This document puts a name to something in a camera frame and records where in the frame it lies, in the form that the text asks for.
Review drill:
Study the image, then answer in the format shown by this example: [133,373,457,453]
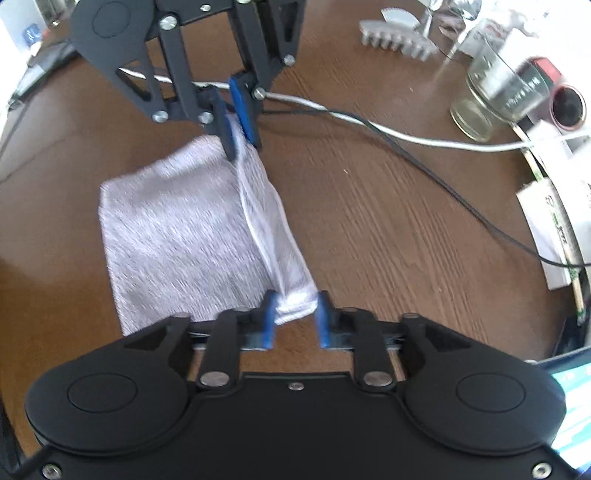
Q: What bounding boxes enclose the paper-wrapped chopsticks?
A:
[510,124,591,324]

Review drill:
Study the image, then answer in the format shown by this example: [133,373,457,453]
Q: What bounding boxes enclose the grey hair claw clip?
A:
[359,7,439,62]

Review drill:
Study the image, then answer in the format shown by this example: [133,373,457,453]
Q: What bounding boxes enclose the crumpled silver foil wrapper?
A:
[416,0,485,33]

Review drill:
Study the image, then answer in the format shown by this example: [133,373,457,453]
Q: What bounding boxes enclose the dark grey object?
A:
[11,39,79,100]

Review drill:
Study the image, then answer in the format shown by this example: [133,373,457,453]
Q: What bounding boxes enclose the silver laptop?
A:
[526,318,591,476]

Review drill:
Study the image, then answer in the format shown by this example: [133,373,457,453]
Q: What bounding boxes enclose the black cable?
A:
[157,80,591,268]

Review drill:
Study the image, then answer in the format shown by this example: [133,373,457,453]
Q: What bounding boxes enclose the clear glass cup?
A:
[450,44,552,143]

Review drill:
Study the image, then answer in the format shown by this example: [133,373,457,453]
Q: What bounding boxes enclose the red round container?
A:
[517,58,588,131]

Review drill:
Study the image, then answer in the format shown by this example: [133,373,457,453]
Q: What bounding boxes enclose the white printed packet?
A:
[457,9,546,56]

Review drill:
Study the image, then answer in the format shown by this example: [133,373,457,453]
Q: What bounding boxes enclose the white cable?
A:
[117,67,591,153]

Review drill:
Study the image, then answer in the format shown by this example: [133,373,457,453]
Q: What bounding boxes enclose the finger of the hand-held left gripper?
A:
[228,0,308,151]
[92,15,238,162]

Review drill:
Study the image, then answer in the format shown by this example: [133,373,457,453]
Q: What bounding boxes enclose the grey towel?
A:
[98,117,319,337]

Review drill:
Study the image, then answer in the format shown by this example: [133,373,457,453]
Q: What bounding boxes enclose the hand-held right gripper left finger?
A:
[122,290,280,393]

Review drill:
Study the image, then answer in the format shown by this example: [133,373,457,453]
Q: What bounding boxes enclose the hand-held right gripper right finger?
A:
[314,290,474,393]

